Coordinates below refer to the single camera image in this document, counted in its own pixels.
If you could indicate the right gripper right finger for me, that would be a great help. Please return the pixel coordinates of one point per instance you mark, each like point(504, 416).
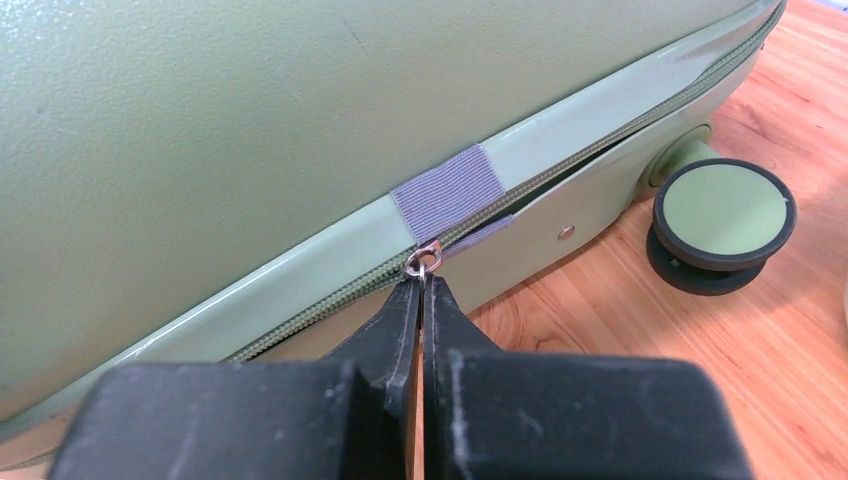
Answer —
point(495, 414)

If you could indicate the green hard-shell suitcase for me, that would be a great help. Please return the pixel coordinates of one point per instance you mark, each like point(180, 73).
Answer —
point(197, 181)

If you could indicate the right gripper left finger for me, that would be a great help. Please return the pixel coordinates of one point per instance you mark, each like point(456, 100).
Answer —
point(347, 415)

